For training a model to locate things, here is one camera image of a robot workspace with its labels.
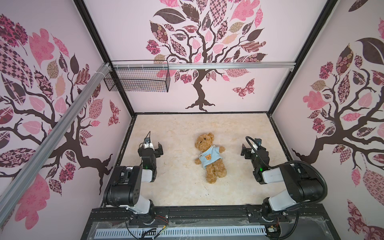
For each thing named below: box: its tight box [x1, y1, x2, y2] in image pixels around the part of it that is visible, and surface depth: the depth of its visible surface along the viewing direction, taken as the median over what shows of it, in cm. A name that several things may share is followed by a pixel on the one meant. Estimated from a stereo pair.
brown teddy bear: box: [194, 132, 227, 184], surface depth 87 cm
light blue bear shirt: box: [198, 145, 224, 168], surface depth 89 cm
